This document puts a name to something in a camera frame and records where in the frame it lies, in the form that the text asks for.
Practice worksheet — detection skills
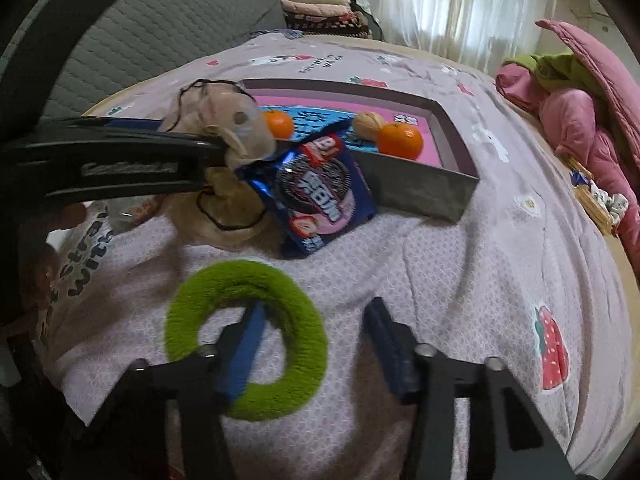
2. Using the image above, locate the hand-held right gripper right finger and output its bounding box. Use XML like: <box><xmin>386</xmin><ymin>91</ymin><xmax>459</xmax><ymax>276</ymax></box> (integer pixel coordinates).
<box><xmin>363</xmin><ymin>297</ymin><xmax>576</xmax><ymax>480</ymax></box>

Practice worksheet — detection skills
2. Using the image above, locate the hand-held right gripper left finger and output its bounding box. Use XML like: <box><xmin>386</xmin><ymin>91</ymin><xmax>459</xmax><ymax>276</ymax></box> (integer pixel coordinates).
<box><xmin>65</xmin><ymin>302</ymin><xmax>268</xmax><ymax>480</ymax></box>

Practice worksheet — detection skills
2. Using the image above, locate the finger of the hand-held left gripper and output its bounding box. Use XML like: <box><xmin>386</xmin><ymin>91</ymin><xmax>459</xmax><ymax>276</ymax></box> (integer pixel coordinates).
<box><xmin>42</xmin><ymin>115</ymin><xmax>166</xmax><ymax>133</ymax></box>
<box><xmin>30</xmin><ymin>132</ymin><xmax>229</xmax><ymax>167</ymax></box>

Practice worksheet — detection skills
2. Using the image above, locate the beige plush toy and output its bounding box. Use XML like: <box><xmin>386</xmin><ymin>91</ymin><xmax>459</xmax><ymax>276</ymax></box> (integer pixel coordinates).
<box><xmin>160</xmin><ymin>79</ymin><xmax>278</xmax><ymax>248</ymax></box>

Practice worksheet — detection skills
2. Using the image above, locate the green fuzzy hair ring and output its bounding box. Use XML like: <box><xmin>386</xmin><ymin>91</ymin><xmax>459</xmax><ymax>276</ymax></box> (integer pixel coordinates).
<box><xmin>165</xmin><ymin>260</ymin><xmax>330</xmax><ymax>422</ymax></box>

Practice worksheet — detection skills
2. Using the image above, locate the orange mandarin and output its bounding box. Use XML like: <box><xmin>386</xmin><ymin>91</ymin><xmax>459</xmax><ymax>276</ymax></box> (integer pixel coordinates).
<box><xmin>376</xmin><ymin>122</ymin><xmax>425</xmax><ymax>161</ymax></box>
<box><xmin>262</xmin><ymin>109</ymin><xmax>296</xmax><ymax>140</ymax></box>

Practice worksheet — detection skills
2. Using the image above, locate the shallow grey cardboard box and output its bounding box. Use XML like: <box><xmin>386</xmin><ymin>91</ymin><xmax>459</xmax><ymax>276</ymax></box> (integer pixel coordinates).
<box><xmin>240</xmin><ymin>78</ymin><xmax>481</xmax><ymax>223</ymax></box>

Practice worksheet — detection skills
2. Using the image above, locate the clear red snack packet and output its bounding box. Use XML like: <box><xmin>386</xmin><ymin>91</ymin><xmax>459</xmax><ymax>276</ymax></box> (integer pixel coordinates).
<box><xmin>105</xmin><ymin>192</ymin><xmax>166</xmax><ymax>233</ymax></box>

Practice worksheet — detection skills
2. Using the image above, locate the grey quilted sofa back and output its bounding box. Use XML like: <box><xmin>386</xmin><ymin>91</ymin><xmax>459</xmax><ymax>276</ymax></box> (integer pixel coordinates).
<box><xmin>10</xmin><ymin>0</ymin><xmax>286</xmax><ymax>126</ymax></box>

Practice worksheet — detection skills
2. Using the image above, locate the blue cookie packet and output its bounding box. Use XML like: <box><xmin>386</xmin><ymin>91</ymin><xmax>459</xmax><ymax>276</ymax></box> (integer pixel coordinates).
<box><xmin>235</xmin><ymin>132</ymin><xmax>378</xmax><ymax>261</ymax></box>

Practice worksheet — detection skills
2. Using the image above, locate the blue-grey knit cloth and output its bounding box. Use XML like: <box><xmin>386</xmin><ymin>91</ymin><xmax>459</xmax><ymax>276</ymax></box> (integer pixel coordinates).
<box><xmin>250</xmin><ymin>27</ymin><xmax>301</xmax><ymax>41</ymax></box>

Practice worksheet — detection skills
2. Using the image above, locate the walnut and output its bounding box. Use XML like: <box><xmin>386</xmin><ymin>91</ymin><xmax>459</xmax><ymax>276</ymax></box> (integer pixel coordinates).
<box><xmin>353</xmin><ymin>111</ymin><xmax>388</xmax><ymax>141</ymax></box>

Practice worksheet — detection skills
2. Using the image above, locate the dark checkered folded blanket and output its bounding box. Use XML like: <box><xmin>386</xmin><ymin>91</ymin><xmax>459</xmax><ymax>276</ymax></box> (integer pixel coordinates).
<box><xmin>285</xmin><ymin>12</ymin><xmax>371</xmax><ymax>38</ymax></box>

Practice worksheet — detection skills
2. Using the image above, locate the pink folded blanket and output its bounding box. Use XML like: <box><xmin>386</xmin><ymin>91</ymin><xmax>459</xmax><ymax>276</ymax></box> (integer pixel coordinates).
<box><xmin>282</xmin><ymin>0</ymin><xmax>353</xmax><ymax>18</ymax></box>

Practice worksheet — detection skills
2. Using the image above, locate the pink book with blue label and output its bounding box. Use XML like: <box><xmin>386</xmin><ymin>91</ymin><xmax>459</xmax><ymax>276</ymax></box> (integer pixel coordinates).
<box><xmin>252</xmin><ymin>94</ymin><xmax>441</xmax><ymax>166</ymax></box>

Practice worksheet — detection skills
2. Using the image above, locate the black cloth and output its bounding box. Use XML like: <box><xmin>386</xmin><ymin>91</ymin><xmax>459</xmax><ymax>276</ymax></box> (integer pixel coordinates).
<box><xmin>340</xmin><ymin>0</ymin><xmax>386</xmax><ymax>41</ymax></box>

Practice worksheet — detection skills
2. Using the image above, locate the yellow wafer packet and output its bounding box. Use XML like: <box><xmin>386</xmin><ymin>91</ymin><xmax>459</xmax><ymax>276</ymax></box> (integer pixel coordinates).
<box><xmin>575</xmin><ymin>185</ymin><xmax>613</xmax><ymax>233</ymax></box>

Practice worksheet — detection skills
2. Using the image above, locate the beige bed sheet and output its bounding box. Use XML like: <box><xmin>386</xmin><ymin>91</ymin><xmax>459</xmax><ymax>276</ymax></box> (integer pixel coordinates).
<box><xmin>470</xmin><ymin>65</ymin><xmax>640</xmax><ymax>311</ymax></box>

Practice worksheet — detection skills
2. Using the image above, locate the white curtain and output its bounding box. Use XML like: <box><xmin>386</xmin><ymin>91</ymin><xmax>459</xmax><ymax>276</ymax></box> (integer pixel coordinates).
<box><xmin>357</xmin><ymin>0</ymin><xmax>561</xmax><ymax>68</ymax></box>

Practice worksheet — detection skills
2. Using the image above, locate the pink quilt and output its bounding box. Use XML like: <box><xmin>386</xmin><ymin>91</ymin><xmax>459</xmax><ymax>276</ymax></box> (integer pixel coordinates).
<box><xmin>495</xmin><ymin>19</ymin><xmax>640</xmax><ymax>261</ymax></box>

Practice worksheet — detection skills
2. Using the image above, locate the green blanket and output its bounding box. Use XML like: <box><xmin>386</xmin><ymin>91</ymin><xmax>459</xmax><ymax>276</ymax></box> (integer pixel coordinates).
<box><xmin>502</xmin><ymin>52</ymin><xmax>606</xmax><ymax>96</ymax></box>

